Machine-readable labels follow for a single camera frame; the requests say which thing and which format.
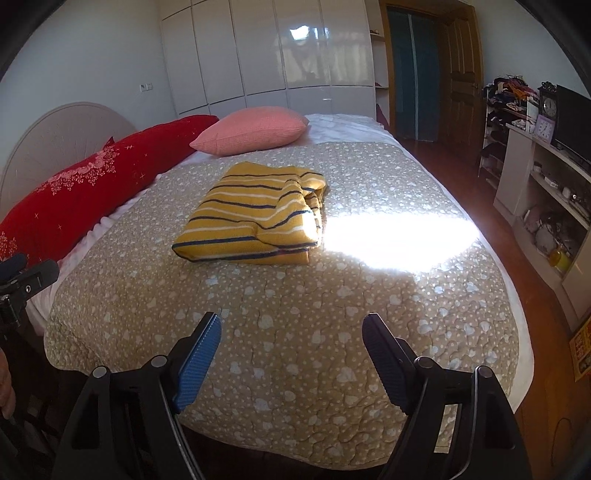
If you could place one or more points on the shoe rack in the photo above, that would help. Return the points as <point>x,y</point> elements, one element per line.
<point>501,134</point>

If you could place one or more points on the pink pillow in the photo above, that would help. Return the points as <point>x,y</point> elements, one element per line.
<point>251,129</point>

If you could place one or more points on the teal door curtain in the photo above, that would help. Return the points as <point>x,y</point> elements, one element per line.
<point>413,74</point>

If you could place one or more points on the yellow printed paper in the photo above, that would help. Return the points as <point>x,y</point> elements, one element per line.
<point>581,355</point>

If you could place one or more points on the white bed sheet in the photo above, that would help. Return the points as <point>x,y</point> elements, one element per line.
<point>346,127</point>

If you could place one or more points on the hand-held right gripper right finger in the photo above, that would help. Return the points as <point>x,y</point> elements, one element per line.
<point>385,360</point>

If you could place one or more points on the black table clock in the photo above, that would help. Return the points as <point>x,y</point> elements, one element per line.
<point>548,104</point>

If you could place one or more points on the black flat television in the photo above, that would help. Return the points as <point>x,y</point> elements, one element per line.
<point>572,120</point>

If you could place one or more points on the wooden door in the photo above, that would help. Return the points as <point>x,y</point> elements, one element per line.
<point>461,83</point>

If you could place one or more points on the red embroidered long pillow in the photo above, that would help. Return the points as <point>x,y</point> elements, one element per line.
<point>83,184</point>

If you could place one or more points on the white shelf cabinet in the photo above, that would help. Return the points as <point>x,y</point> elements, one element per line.
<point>512,184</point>

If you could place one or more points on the yellow jar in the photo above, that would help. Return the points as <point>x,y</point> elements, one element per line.
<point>559,261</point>

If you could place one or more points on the white glossy wardrobe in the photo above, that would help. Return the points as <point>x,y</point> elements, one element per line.
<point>258,50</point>

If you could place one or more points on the beige heart-print quilt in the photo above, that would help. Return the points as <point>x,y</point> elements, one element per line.
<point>286,295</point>

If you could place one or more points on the pale round headboard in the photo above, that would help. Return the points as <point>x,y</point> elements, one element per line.
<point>46,138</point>

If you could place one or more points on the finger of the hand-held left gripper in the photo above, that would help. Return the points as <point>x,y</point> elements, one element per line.
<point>14,264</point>
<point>37,277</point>

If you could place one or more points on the pink alarm clock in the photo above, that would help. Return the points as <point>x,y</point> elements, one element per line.
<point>543,128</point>

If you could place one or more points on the yellow striped sweater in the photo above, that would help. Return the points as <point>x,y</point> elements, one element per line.
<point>240,217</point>

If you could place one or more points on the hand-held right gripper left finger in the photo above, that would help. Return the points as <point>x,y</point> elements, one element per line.
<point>201,360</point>

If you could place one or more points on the person's left forearm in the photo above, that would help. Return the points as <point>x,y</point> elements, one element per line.
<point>5,383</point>

